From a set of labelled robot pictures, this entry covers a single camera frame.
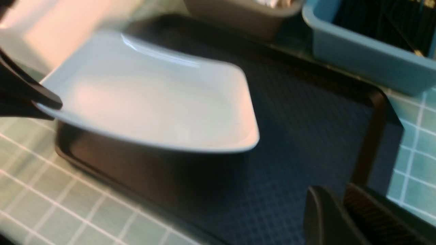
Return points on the grey spoon bin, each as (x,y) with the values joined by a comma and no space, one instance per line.
(251,17)

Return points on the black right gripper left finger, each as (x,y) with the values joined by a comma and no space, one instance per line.
(327,222)

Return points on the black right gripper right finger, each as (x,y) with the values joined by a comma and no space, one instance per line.
(383,222)

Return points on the white square rice plate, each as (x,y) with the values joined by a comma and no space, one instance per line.
(132,90)

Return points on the black serving tray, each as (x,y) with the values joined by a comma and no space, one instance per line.
(317,127)

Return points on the blue chopstick bin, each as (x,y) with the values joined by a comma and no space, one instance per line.
(371,59)

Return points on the bundle of black chopsticks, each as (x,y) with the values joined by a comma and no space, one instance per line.
(405,24)

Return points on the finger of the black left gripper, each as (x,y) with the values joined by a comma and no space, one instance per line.
(19,93)

